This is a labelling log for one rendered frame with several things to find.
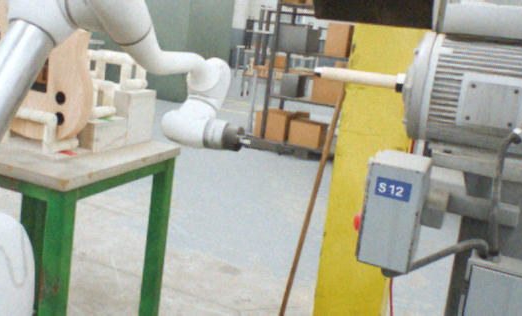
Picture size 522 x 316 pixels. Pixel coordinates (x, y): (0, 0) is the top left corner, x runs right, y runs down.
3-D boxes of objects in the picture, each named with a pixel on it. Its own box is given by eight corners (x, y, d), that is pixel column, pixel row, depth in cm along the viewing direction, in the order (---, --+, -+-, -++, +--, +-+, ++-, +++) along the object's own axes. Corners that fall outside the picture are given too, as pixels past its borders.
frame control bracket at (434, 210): (447, 207, 126) (450, 190, 125) (441, 230, 109) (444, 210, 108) (428, 203, 128) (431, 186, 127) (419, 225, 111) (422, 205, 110)
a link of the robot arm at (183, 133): (198, 139, 159) (214, 101, 164) (151, 129, 165) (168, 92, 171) (208, 157, 168) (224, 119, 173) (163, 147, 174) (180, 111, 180)
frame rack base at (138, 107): (152, 141, 192) (157, 91, 189) (125, 147, 178) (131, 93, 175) (88, 126, 203) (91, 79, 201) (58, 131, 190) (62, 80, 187)
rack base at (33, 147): (92, 154, 164) (93, 150, 164) (56, 162, 151) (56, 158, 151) (22, 136, 176) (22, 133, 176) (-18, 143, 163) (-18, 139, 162)
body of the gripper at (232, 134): (231, 149, 167) (260, 156, 163) (219, 149, 159) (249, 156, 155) (235, 124, 167) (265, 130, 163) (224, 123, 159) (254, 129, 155)
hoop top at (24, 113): (59, 125, 155) (60, 113, 154) (51, 126, 152) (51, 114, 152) (6, 113, 164) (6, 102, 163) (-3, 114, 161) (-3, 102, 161)
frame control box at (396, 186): (487, 288, 120) (511, 168, 116) (487, 332, 100) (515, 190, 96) (367, 255, 130) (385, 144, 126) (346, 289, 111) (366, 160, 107)
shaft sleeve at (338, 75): (396, 75, 135) (394, 89, 135) (398, 76, 138) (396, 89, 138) (322, 65, 143) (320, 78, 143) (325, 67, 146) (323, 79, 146)
